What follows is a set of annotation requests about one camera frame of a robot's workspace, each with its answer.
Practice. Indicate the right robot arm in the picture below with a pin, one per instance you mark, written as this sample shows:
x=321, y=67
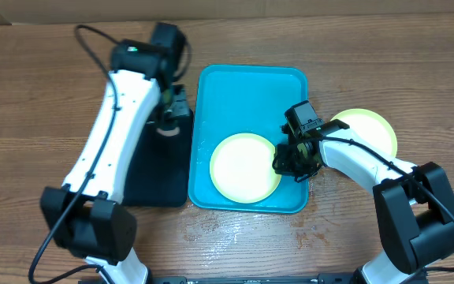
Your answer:
x=414, y=204

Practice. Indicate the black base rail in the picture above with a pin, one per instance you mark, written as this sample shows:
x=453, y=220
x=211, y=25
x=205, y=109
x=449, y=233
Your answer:
x=324, y=278

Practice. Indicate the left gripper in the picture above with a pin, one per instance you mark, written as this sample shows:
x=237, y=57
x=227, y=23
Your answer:
x=182, y=109

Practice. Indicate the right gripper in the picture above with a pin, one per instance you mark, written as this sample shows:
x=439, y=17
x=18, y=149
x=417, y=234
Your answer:
x=286, y=167

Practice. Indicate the teal plastic tray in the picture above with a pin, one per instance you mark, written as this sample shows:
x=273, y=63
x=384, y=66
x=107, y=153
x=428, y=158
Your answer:
x=234, y=99

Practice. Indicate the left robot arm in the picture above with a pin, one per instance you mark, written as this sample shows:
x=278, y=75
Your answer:
x=86, y=215

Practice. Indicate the black plastic tray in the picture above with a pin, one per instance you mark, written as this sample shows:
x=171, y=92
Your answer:
x=159, y=170

